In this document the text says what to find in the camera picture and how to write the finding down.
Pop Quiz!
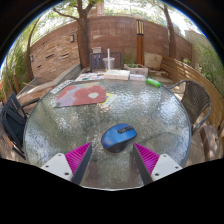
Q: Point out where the dark wooden slatted chair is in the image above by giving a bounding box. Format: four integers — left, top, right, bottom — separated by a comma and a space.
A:
88, 51, 124, 72

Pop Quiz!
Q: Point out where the raised stone garden bed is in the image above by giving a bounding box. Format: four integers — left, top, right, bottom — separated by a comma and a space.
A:
16, 63, 83, 101

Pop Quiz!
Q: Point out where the multicoloured pastel mouse pad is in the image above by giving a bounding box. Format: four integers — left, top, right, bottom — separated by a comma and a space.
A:
52, 83, 108, 108

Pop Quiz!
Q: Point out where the black metal chair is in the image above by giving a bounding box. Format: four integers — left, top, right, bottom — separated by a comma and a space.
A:
0, 91, 40, 160

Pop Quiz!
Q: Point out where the beige stone block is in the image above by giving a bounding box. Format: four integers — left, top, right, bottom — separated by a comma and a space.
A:
143, 52, 164, 71

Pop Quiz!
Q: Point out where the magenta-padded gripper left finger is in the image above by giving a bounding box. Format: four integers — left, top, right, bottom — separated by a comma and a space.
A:
40, 142, 93, 186

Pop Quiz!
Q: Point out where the brown wicker chair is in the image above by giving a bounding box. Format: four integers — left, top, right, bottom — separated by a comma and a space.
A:
167, 78, 212, 136

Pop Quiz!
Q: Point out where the wooden garden lamp post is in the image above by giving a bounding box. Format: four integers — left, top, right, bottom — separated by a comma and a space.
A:
135, 19, 146, 66

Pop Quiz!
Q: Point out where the open white book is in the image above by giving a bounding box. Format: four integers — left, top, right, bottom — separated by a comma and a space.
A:
103, 69, 131, 81

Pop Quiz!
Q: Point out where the white license plate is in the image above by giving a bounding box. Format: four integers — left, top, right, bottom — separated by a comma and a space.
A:
49, 79, 75, 95

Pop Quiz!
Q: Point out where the large forked tree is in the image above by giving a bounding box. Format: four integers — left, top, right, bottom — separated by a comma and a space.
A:
52, 0, 104, 69

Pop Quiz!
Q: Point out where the clear plastic cup with straw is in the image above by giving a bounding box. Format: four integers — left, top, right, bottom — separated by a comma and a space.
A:
102, 48, 116, 71

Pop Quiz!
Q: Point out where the blue computer mouse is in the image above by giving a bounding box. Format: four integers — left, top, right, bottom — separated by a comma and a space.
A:
100, 123, 138, 154

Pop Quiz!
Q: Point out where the small pale booklet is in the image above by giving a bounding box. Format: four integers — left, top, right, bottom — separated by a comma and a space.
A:
129, 73, 147, 82

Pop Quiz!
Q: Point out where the yellow card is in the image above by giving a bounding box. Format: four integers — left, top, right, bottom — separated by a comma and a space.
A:
98, 92, 118, 108

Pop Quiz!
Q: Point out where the wooden slat fence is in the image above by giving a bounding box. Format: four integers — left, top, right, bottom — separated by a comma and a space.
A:
160, 55, 224, 131

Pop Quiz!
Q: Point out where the slim tree trunk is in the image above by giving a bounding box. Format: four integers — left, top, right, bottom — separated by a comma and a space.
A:
153, 0, 177, 59

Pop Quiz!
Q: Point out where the green tube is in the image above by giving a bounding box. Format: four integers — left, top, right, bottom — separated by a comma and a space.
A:
145, 77, 162, 88

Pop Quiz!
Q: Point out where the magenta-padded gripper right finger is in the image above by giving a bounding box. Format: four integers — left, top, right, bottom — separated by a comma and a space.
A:
132, 142, 184, 186

